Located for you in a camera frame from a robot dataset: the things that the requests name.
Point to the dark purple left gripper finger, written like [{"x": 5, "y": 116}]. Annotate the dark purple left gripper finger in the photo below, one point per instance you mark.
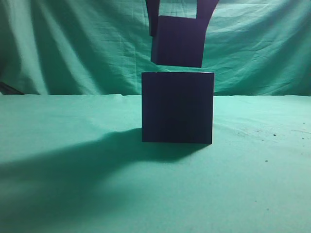
[{"x": 205, "y": 9}]

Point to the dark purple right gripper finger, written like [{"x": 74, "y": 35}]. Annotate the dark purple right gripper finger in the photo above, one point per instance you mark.
[{"x": 153, "y": 13}]

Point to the dark purple cube block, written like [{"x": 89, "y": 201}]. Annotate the dark purple cube block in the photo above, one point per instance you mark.
[{"x": 179, "y": 41}]

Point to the dark purple groove box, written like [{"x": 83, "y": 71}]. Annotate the dark purple groove box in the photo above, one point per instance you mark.
[{"x": 177, "y": 107}]

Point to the green cloth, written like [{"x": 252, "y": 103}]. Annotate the green cloth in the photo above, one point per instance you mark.
[{"x": 71, "y": 155}]

